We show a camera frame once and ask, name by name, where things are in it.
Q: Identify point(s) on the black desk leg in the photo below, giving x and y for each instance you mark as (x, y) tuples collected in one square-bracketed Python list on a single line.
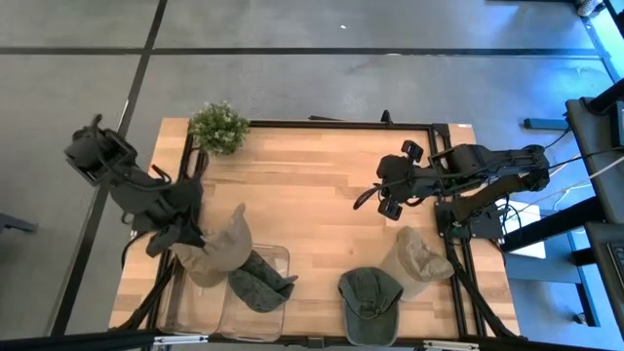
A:
[(551, 224)]

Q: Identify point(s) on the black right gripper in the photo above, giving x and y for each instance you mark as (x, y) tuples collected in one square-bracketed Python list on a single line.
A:
[(402, 178)]

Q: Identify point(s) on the dark grey desk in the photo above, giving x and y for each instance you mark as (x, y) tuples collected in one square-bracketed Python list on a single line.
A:
[(607, 263), (592, 146)]

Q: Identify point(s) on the person's shoe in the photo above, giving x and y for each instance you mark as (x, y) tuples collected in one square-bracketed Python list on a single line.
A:
[(590, 6)]

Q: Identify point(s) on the dark green baseball cap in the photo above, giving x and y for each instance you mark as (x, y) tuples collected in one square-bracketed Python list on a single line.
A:
[(256, 297), (370, 304), (268, 270)]

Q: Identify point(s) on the blue floor bar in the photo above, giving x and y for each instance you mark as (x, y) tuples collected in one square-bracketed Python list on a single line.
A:
[(546, 124)]

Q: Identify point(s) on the beige baseball cap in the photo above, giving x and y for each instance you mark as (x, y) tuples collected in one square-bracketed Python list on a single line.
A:
[(226, 244), (417, 261), (200, 273)]

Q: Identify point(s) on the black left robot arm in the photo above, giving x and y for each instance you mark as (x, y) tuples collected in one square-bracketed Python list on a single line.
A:
[(97, 151)]

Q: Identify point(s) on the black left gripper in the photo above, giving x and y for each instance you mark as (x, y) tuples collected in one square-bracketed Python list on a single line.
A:
[(183, 222)]

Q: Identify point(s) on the clear plastic bin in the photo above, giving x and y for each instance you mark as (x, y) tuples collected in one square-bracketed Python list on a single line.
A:
[(253, 324), (190, 312)]

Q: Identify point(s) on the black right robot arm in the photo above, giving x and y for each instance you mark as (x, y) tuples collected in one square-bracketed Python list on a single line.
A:
[(487, 166)]

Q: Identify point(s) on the silver bracket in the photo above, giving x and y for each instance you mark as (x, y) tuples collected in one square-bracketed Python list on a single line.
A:
[(180, 339), (451, 345)]

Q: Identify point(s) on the black table frame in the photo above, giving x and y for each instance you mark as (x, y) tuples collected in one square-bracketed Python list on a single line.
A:
[(341, 124)]

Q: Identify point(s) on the white floor sheet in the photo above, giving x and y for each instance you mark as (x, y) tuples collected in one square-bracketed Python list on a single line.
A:
[(529, 244)]

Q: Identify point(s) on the small green potted plant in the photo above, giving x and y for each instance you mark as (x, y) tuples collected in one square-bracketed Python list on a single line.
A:
[(219, 128)]

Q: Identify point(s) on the grey chair leg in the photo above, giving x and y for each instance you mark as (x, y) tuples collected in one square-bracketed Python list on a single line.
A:
[(14, 224)]

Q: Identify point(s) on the black bar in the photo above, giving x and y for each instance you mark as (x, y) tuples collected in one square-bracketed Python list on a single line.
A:
[(73, 340)]

